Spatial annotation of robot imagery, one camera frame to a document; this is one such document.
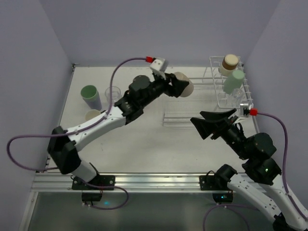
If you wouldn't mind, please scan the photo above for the aluminium mounting rail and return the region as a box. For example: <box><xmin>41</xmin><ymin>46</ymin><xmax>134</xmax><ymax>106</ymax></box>
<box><xmin>31</xmin><ymin>172</ymin><xmax>203</xmax><ymax>193</ymax></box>

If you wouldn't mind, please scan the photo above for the brown and cream cup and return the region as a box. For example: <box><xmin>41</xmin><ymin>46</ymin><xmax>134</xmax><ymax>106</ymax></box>
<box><xmin>219</xmin><ymin>54</ymin><xmax>239</xmax><ymax>76</ymax></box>

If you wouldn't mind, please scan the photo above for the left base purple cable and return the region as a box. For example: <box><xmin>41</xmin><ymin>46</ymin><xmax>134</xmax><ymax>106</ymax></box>
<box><xmin>83</xmin><ymin>185</ymin><xmax>129</xmax><ymax>210</ymax></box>

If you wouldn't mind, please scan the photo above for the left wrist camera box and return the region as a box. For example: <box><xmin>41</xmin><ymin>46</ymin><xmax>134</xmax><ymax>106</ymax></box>
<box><xmin>150</xmin><ymin>57</ymin><xmax>168</xmax><ymax>80</ymax></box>

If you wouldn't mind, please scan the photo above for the black controller box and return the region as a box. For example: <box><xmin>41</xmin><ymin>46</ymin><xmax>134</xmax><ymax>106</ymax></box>
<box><xmin>81</xmin><ymin>192</ymin><xmax>103</xmax><ymax>203</ymax></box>
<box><xmin>212</xmin><ymin>193</ymin><xmax>233</xmax><ymax>204</ymax></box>

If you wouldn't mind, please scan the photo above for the tall light green cup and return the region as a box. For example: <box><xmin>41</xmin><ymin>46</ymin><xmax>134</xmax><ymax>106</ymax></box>
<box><xmin>223</xmin><ymin>69</ymin><xmax>245</xmax><ymax>94</ymax></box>

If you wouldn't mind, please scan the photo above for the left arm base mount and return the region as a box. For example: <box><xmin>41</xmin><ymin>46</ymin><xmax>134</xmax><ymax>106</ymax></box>
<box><xmin>71</xmin><ymin>175</ymin><xmax>116</xmax><ymax>191</ymax></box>

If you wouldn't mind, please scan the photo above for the white wire dish rack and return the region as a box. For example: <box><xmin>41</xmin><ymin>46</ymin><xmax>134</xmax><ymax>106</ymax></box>
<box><xmin>162</xmin><ymin>56</ymin><xmax>253</xmax><ymax>127</ymax></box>

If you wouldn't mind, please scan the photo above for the clear glass front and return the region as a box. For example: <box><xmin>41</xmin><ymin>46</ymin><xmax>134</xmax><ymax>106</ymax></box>
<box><xmin>105</xmin><ymin>86</ymin><xmax>122</xmax><ymax>105</ymax></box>

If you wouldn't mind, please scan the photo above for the lavender cup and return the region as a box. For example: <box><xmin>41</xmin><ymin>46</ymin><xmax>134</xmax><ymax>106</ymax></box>
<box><xmin>86</xmin><ymin>92</ymin><xmax>102</xmax><ymax>110</ymax></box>

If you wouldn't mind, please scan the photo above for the beige cup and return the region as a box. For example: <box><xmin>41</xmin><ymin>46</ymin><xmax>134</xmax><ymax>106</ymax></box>
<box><xmin>172</xmin><ymin>72</ymin><xmax>194</xmax><ymax>98</ymax></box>

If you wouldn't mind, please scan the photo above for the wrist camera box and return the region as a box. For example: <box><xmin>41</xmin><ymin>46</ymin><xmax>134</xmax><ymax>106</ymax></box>
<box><xmin>239</xmin><ymin>102</ymin><xmax>253</xmax><ymax>118</ymax></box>
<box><xmin>150</xmin><ymin>57</ymin><xmax>168</xmax><ymax>80</ymax></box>

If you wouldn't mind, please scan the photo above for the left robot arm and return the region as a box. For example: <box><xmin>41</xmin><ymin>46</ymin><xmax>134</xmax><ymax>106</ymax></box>
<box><xmin>47</xmin><ymin>72</ymin><xmax>194</xmax><ymax>182</ymax></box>

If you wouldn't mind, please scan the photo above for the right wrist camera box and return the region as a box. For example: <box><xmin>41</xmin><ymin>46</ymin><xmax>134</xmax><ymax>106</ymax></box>
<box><xmin>239</xmin><ymin>102</ymin><xmax>253</xmax><ymax>118</ymax></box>

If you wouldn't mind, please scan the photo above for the left black controller box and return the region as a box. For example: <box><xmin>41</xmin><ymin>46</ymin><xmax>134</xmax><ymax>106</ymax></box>
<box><xmin>81</xmin><ymin>192</ymin><xmax>103</xmax><ymax>203</ymax></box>

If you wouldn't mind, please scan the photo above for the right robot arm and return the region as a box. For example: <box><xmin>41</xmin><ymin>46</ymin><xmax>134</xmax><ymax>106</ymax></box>
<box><xmin>190</xmin><ymin>109</ymin><xmax>308</xmax><ymax>231</ymax></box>

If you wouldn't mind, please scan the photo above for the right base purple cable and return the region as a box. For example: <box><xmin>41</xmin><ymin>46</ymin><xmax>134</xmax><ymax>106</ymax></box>
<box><xmin>202</xmin><ymin>204</ymin><xmax>259</xmax><ymax>231</ymax></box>

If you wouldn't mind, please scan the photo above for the right black controller box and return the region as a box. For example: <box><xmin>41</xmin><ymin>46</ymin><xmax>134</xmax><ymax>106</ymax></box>
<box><xmin>212</xmin><ymin>193</ymin><xmax>233</xmax><ymax>204</ymax></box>

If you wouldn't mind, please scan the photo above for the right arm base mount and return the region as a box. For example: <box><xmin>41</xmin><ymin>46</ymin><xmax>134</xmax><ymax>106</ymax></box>
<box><xmin>199</xmin><ymin>170</ymin><xmax>229</xmax><ymax>191</ymax></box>

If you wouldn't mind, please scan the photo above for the clear glass upper rack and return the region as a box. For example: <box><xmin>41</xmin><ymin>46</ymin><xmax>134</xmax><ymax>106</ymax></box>
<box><xmin>228</xmin><ymin>89</ymin><xmax>244</xmax><ymax>107</ymax></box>

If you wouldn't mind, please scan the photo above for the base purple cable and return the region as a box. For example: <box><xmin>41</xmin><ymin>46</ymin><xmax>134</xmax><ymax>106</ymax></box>
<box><xmin>202</xmin><ymin>204</ymin><xmax>259</xmax><ymax>231</ymax></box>
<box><xmin>83</xmin><ymin>185</ymin><xmax>129</xmax><ymax>210</ymax></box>

